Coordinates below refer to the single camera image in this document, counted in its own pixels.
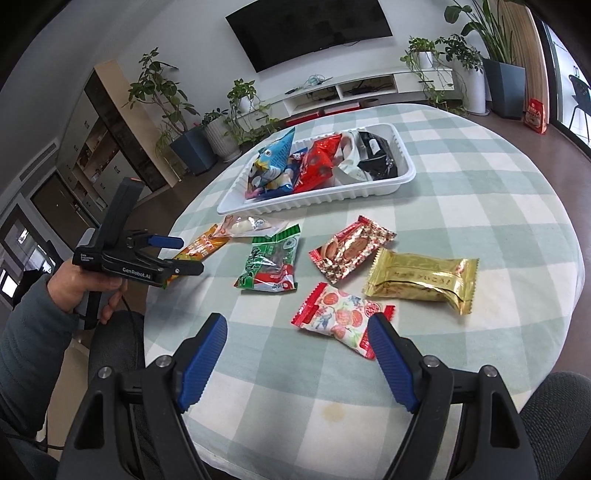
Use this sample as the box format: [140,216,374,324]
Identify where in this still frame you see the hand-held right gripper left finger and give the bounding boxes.
[60,313,228,480]

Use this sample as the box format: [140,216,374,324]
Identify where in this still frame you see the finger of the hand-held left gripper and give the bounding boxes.
[126,231,185,254]
[154,258,205,289]

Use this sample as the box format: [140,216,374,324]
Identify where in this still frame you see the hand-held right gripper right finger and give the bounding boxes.
[368,313,532,480]

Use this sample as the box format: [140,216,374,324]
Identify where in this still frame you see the orange snack packet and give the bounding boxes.
[171,224,230,283]

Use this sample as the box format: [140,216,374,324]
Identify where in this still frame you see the white red floral snack packet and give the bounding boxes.
[292,282,396,360]

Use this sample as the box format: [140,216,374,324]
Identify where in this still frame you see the clear packet with white sweet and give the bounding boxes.
[212,215,289,239]

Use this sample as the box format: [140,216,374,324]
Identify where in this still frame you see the green snack packet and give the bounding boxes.
[235,224,302,292]

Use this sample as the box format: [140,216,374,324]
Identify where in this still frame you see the gold snack packet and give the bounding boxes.
[362,248,479,315]

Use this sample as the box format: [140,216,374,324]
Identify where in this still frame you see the pink cartoon snack packet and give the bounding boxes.
[245,171,278,200]

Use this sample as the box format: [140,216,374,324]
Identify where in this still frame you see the red brown cookie packet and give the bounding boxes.
[308,216,397,284]

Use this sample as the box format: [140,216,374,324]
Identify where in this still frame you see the blue panda snack packet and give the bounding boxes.
[253,128,296,190]

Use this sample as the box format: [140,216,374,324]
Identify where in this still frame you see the blue yellow cake packet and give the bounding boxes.
[272,148,308,192]

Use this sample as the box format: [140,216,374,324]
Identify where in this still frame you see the white plastic tray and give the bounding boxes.
[217,122,417,215]

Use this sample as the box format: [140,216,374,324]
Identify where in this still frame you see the white grey snack bag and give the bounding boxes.
[335,130,370,185]

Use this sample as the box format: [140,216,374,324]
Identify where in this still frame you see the black snack packet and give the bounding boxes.
[358,131,399,182]

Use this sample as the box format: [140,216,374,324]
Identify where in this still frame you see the person's left forearm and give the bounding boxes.
[0,274,93,444]

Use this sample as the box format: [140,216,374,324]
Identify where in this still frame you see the person's left hand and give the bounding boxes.
[58,265,129,326]

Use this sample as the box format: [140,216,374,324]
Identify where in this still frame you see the tall plant in blue pot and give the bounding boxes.
[127,47,218,176]

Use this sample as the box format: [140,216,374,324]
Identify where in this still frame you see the plant in white ribbed pot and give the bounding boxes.
[199,108,241,162]

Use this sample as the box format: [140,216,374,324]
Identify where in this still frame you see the trailing pothos in white pot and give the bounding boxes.
[224,78,282,146]
[401,37,467,114]

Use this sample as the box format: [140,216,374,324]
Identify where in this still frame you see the grey office chair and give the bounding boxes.
[88,309,591,480]

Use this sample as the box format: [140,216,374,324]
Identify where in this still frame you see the white television console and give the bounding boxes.
[256,67,455,127]

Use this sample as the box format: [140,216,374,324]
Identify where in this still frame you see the plant in tall white pot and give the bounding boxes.
[445,34,489,116]

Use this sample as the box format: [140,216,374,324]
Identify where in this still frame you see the red printed bag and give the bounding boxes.
[522,98,550,136]

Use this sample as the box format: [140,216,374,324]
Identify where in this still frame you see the large-leaf plant in grey pot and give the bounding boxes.
[443,0,527,121]

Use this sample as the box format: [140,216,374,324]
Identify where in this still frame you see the black metal chair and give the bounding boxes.
[566,74,591,139]

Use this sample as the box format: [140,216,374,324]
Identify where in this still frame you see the black framed glass door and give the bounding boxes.
[526,0,591,153]

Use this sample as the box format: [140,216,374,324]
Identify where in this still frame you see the beige curtain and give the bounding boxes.
[501,0,550,125]

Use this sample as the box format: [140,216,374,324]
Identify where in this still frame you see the black cable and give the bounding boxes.
[117,293,147,333]

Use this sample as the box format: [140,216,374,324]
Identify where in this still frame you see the black wall television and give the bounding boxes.
[225,0,393,73]

